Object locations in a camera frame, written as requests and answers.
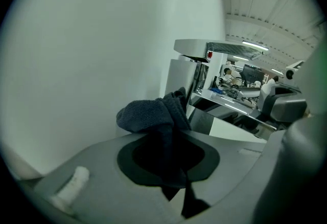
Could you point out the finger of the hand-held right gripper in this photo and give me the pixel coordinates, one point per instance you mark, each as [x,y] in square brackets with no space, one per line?
[283,104]

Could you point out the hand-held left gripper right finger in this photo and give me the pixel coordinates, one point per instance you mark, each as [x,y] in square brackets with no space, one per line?
[230,164]

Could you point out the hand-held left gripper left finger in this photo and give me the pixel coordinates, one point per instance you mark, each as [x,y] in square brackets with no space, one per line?
[102,187]

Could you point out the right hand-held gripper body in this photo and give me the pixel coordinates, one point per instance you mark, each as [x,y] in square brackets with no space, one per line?
[293,69]

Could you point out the dark blue cloth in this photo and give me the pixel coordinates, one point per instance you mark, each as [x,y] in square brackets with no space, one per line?
[153,115]

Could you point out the chrome faucet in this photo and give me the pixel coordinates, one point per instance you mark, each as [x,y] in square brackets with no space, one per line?
[184,77]

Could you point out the dark computer monitor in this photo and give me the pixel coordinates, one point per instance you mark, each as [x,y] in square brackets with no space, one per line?
[251,74]

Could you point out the ceiling tube light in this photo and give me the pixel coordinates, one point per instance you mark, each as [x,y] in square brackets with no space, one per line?
[255,45]

